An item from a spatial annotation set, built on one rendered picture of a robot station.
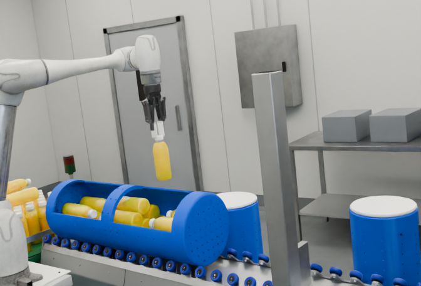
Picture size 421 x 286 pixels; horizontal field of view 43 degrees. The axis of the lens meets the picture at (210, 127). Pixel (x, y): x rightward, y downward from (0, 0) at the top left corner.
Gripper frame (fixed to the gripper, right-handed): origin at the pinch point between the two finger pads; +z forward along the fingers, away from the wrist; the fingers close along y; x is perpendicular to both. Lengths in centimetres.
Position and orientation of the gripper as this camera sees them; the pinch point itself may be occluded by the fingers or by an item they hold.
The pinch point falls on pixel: (157, 130)
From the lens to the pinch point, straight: 236.5
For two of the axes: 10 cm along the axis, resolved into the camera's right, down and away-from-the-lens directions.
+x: -7.8, 0.0, 6.2
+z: 1.1, 9.8, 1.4
